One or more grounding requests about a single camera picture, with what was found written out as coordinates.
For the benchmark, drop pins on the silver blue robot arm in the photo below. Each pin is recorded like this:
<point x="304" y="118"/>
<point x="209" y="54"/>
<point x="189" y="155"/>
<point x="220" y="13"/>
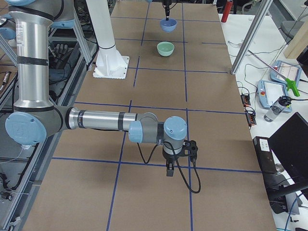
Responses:
<point x="36" y="117"/>

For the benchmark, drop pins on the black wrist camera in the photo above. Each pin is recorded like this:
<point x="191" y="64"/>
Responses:
<point x="190" y="149"/>

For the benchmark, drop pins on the green ceramic bowl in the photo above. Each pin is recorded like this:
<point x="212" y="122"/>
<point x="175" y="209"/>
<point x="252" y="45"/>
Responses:
<point x="165" y="48"/>

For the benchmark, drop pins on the red cylinder bottle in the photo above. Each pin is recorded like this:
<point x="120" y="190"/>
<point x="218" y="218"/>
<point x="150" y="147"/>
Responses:
<point x="227" y="9"/>

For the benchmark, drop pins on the black computer box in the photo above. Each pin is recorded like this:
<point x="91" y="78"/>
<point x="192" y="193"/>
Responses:
<point x="265" y="156"/>

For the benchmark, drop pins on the green handled reacher grabber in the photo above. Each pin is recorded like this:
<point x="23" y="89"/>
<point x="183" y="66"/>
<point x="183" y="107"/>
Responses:
<point x="291" y="84"/>

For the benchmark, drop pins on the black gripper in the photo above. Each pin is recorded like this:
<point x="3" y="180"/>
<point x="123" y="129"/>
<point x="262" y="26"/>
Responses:
<point x="166" y="5"/>
<point x="170" y="158"/>

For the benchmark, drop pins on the black orange connector box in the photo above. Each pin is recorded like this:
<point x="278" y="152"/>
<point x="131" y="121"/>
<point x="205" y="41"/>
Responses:
<point x="245" y="97"/>
<point x="250" y="116"/>

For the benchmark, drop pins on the aluminium frame post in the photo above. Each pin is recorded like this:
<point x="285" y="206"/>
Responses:
<point x="261" y="13"/>

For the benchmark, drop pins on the aluminium side frame rail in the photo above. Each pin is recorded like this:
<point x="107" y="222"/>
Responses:
<point x="23" y="169"/>

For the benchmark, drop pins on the blue teach pendant far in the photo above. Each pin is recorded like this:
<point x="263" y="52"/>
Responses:
<point x="291" y="71"/>

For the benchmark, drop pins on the blue teach pendant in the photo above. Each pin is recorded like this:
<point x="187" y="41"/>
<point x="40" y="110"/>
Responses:
<point x="291" y="71"/>
<point x="268" y="92"/>

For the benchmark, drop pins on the blue teach pendant near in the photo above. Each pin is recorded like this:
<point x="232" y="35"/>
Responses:
<point x="268" y="92"/>

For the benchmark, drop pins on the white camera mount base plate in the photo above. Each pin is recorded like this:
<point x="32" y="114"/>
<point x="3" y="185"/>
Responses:
<point x="111" y="64"/>

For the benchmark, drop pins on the clear water bottle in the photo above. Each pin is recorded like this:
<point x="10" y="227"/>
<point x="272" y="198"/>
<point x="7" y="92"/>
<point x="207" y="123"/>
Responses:
<point x="277" y="108"/>

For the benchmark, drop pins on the black monitor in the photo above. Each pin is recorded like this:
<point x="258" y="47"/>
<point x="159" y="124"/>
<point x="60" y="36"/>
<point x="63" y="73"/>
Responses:
<point x="290" y="145"/>

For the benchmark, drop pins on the white camera mast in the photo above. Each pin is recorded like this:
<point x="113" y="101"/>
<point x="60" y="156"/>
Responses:
<point x="100" y="18"/>

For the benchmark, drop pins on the blue ceramic bowl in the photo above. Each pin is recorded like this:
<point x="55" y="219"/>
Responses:
<point x="168" y="25"/>

